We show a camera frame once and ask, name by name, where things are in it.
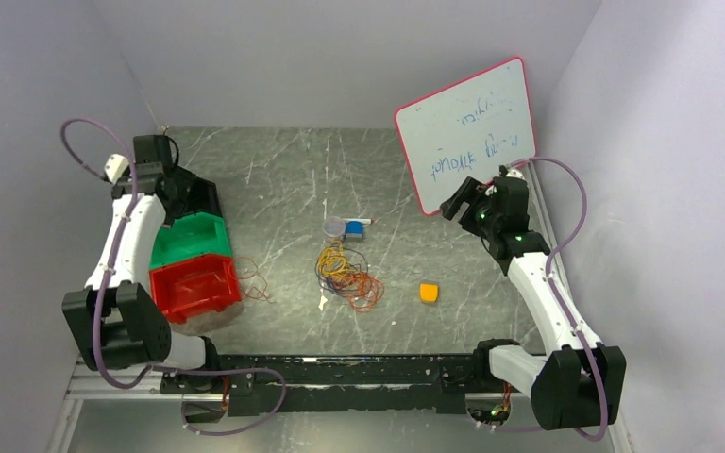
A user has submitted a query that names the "blue eraser block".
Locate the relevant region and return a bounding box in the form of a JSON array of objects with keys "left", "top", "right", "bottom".
[{"left": 344, "top": 221, "right": 365, "bottom": 242}]

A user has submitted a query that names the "white board with red frame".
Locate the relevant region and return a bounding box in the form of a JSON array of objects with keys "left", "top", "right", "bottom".
[{"left": 394, "top": 57, "right": 536, "bottom": 215}]

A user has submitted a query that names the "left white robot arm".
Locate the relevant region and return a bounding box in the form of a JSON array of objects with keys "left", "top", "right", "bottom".
[{"left": 61, "top": 135, "right": 224, "bottom": 393}]

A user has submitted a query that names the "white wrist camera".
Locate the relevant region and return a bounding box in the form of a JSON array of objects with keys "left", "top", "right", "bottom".
[
  {"left": 103, "top": 154, "right": 129, "bottom": 185},
  {"left": 504, "top": 168, "right": 525, "bottom": 180}
]

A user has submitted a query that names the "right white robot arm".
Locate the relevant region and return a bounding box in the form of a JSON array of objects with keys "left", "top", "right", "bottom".
[{"left": 441, "top": 176, "right": 627, "bottom": 440}]

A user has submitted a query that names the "purple cable in pile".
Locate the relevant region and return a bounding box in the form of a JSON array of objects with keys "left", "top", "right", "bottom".
[{"left": 318, "top": 248, "right": 371, "bottom": 300}]

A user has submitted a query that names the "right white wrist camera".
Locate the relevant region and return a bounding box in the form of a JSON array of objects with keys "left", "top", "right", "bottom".
[{"left": 504, "top": 168, "right": 525, "bottom": 180}]

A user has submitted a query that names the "orange cable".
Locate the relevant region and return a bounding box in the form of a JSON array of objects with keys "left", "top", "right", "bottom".
[
  {"left": 339, "top": 272, "right": 386, "bottom": 314},
  {"left": 232, "top": 257, "right": 275, "bottom": 305}
]

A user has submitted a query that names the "red plastic bin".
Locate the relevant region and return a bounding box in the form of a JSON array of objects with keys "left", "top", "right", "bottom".
[{"left": 149, "top": 254, "right": 243, "bottom": 324}]

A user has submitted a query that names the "white marker pen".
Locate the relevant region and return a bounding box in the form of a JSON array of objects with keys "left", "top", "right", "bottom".
[{"left": 343, "top": 218, "right": 375, "bottom": 226}]

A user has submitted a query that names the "green plastic bin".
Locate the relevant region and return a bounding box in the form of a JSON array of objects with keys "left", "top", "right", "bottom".
[{"left": 149, "top": 212, "right": 232, "bottom": 270}]

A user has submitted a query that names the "black plastic bin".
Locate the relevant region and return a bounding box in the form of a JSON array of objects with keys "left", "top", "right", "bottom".
[{"left": 180, "top": 176, "right": 224, "bottom": 218}]

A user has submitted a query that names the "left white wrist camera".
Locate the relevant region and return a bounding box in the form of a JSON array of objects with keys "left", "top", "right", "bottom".
[{"left": 103, "top": 154, "right": 129, "bottom": 185}]

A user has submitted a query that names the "clear round container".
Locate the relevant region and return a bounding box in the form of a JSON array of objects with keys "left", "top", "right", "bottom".
[{"left": 322, "top": 216, "right": 346, "bottom": 241}]

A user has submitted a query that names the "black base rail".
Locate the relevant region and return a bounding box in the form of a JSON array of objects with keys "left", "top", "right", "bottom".
[{"left": 160, "top": 352, "right": 508, "bottom": 416}]

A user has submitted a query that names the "yellow cable bundle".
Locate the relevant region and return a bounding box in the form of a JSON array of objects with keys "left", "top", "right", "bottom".
[{"left": 315, "top": 242, "right": 352, "bottom": 290}]

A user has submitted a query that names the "orange yellow block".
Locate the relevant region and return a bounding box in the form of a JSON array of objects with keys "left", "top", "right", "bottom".
[{"left": 418, "top": 282, "right": 440, "bottom": 304}]

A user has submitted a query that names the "aluminium frame rail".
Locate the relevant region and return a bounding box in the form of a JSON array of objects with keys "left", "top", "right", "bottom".
[{"left": 65, "top": 359, "right": 170, "bottom": 401}]

